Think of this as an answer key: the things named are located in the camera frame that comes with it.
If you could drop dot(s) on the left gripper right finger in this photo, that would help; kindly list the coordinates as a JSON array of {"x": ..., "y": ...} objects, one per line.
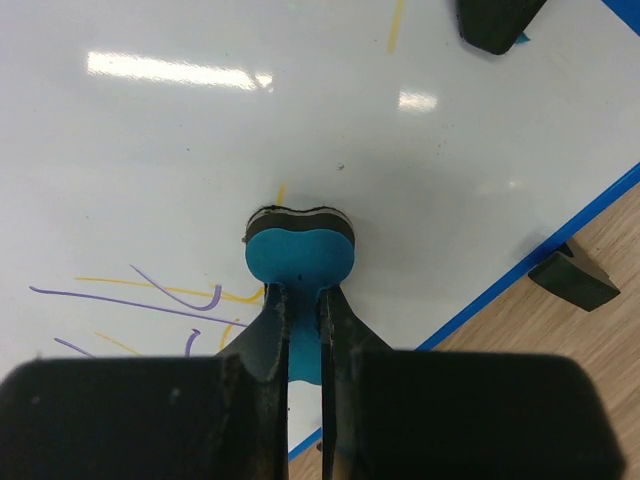
[{"x": 399, "y": 414}]

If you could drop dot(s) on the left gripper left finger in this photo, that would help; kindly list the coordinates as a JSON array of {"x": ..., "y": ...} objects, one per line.
[{"x": 217, "y": 417}]

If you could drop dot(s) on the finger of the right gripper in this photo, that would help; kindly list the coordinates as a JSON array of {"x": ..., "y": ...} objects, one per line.
[{"x": 494, "y": 26}]

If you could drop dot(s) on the blue whiteboard eraser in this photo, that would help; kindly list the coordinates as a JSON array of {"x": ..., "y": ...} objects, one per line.
[{"x": 305, "y": 252}]

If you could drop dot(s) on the blue framed whiteboard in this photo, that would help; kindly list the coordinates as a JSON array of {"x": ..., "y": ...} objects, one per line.
[{"x": 138, "y": 137}]

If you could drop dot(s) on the black whiteboard foot right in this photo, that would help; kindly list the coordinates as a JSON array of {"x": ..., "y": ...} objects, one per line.
[{"x": 571, "y": 274}]

